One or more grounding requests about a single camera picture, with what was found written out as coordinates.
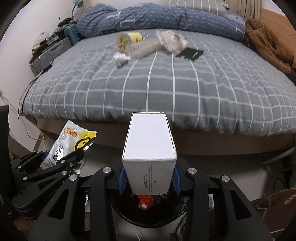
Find white cardboard box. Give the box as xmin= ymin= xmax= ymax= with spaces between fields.
xmin=121 ymin=113 xmax=177 ymax=195

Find grey checked pillow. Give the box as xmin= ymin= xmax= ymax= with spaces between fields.
xmin=162 ymin=0 xmax=229 ymax=16

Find blue desk lamp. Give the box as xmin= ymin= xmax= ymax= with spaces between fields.
xmin=71 ymin=1 xmax=84 ymax=20

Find brown slipper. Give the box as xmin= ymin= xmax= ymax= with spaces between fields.
xmin=251 ymin=188 xmax=296 ymax=240

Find yellow round food tub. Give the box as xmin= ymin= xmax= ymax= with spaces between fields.
xmin=117 ymin=32 xmax=144 ymax=53

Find black foil pouch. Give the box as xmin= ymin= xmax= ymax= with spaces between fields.
xmin=177 ymin=48 xmax=204 ymax=61

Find teal hard suitcase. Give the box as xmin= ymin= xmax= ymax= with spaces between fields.
xmin=64 ymin=24 xmax=83 ymax=46

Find black power adapter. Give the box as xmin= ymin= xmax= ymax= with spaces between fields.
xmin=42 ymin=62 xmax=53 ymax=73

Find blue striped duvet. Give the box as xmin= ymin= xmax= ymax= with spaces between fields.
xmin=76 ymin=3 xmax=245 ymax=41

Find wooden headboard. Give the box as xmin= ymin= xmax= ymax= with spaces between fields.
xmin=260 ymin=9 xmax=295 ymax=42

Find grey checked bed sheet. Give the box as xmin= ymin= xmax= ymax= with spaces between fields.
xmin=23 ymin=31 xmax=295 ymax=136

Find grey hard suitcase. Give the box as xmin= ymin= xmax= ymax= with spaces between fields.
xmin=29 ymin=38 xmax=71 ymax=76

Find brown fleece garment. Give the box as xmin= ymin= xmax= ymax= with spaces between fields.
xmin=243 ymin=19 xmax=295 ymax=80

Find white tissue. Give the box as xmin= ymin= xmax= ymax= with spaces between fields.
xmin=114 ymin=52 xmax=131 ymax=68

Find dark clutter pile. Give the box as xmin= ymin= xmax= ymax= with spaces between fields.
xmin=32 ymin=18 xmax=77 ymax=57

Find white cap on clutter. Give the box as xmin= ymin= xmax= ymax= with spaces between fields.
xmin=32 ymin=32 xmax=49 ymax=50

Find black lined trash bin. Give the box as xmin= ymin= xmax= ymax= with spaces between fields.
xmin=110 ymin=194 xmax=189 ymax=228

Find beige curtain right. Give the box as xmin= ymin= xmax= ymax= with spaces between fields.
xmin=225 ymin=0 xmax=261 ymax=20

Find clear plastic bag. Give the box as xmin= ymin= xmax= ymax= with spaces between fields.
xmin=156 ymin=30 xmax=189 ymax=55

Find yellow white snack wrapper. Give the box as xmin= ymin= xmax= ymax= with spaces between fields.
xmin=41 ymin=120 xmax=97 ymax=169

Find black charger cable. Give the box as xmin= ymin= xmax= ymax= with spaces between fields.
xmin=17 ymin=70 xmax=45 ymax=120

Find red plastic bag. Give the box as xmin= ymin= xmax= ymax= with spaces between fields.
xmin=138 ymin=195 xmax=154 ymax=210

